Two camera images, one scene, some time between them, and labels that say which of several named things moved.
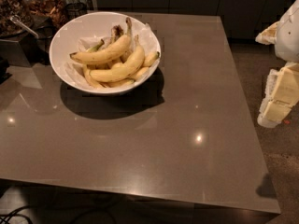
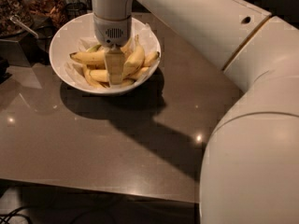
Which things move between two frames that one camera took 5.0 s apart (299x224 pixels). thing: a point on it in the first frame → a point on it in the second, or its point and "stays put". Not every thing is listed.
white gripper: (288, 35) → (112, 31)
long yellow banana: (122, 71) stays put
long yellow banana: (106, 53) stays put
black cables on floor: (13, 212) stays put
